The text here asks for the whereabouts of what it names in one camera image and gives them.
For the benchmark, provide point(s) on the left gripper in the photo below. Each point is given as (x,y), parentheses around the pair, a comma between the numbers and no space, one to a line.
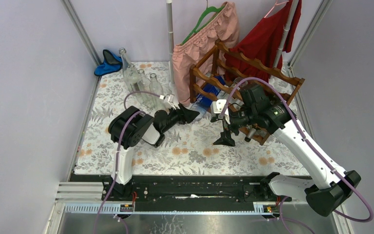
(186,114)

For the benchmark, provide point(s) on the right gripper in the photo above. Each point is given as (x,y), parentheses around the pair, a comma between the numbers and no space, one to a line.
(225,139)

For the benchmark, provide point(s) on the dark green wine bottle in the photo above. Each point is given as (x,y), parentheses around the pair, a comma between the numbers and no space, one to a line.
(250,135)

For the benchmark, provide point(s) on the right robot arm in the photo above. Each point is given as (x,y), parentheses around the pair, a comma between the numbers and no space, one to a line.
(329,184)

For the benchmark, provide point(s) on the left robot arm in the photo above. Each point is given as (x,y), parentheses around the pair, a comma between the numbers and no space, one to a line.
(131,127)

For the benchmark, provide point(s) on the wooden wine rack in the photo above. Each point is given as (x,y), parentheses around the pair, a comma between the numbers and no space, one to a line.
(212,78)

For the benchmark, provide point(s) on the clear glass bottle tall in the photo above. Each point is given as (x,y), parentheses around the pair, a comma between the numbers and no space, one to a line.
(130,73)

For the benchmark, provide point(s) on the floral tablecloth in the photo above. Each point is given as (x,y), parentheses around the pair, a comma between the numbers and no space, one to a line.
(187,149)

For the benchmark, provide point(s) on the blue cloth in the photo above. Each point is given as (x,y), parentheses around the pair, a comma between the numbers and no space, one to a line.
(111,64)

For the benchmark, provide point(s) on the pink skirt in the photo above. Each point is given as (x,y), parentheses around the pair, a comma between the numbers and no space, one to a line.
(225,26)

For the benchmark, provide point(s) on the red garment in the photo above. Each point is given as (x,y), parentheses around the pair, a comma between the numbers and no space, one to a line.
(261,43)

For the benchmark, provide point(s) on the green clothes hanger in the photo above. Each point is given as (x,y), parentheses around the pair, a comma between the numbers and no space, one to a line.
(205,18)

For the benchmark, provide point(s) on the pink clothes hanger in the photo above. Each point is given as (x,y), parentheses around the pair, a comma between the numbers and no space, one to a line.
(277,4)

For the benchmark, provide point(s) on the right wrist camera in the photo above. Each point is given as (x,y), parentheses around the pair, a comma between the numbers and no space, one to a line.
(219,107)

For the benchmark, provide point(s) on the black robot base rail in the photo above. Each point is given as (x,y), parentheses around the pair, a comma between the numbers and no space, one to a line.
(191,193)

